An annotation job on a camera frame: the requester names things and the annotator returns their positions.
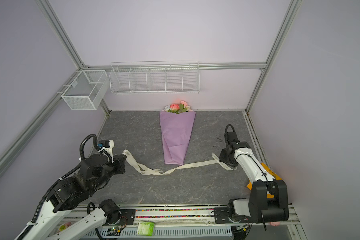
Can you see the green small packet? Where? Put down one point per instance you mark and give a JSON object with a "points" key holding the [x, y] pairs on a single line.
{"points": [[145, 229]]}

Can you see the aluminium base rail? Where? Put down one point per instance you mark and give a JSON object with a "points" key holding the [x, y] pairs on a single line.
{"points": [[192, 215]]}

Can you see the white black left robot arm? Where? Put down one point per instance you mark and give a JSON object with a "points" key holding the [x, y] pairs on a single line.
{"points": [[61, 198]]}

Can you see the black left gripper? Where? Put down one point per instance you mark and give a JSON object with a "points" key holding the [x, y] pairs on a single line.
{"points": [[120, 161]]}

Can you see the white mesh box basket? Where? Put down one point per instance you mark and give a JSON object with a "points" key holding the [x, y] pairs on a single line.
{"points": [[87, 90]]}

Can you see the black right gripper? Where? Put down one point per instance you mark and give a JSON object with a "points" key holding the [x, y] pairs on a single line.
{"points": [[222, 158]]}

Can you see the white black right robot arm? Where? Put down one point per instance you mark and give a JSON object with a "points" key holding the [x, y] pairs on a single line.
{"points": [[268, 200]]}

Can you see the cream fake rose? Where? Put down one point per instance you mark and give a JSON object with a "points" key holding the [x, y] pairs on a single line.
{"points": [[188, 108]]}

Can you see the pink purple wrapping paper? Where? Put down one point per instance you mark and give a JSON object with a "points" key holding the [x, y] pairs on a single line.
{"points": [[176, 134]]}

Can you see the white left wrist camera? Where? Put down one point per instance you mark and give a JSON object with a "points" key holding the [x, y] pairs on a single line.
{"points": [[106, 148]]}

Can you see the white vented cable duct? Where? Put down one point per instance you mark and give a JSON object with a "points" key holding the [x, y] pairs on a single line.
{"points": [[168, 233]]}

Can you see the aluminium enclosure frame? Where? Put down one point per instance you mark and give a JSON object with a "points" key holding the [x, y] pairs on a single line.
{"points": [[35, 66]]}

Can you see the small pink pig toy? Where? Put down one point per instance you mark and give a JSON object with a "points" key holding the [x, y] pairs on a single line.
{"points": [[275, 224]]}

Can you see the red pink fake rose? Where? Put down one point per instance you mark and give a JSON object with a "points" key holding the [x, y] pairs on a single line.
{"points": [[174, 107]]}

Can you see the white wire shelf basket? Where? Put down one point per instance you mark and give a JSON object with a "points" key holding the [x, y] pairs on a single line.
{"points": [[155, 77]]}

